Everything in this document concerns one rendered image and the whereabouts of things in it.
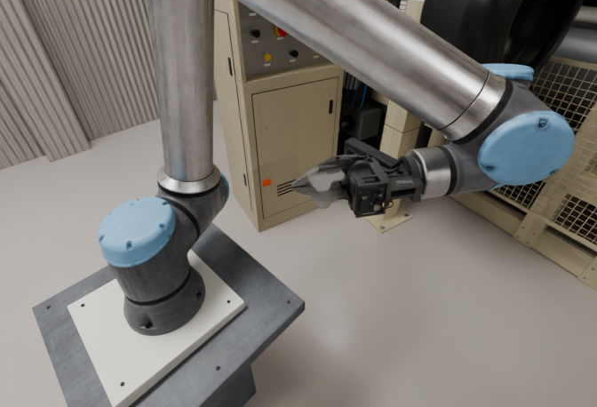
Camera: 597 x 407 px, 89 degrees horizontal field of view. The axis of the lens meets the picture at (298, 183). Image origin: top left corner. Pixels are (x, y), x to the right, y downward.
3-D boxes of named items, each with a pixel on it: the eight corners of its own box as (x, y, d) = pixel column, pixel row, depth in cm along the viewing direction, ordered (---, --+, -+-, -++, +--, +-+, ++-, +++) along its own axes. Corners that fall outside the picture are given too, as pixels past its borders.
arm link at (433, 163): (429, 137, 55) (418, 179, 61) (402, 140, 54) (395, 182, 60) (456, 165, 48) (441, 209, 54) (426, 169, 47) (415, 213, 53)
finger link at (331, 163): (318, 163, 50) (370, 155, 51) (316, 157, 52) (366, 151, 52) (319, 185, 53) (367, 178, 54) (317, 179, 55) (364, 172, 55)
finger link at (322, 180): (294, 189, 48) (351, 181, 48) (290, 168, 52) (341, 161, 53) (295, 203, 50) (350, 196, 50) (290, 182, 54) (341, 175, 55)
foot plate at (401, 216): (353, 208, 198) (353, 205, 197) (382, 195, 209) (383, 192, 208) (381, 234, 180) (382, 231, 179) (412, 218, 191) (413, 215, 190)
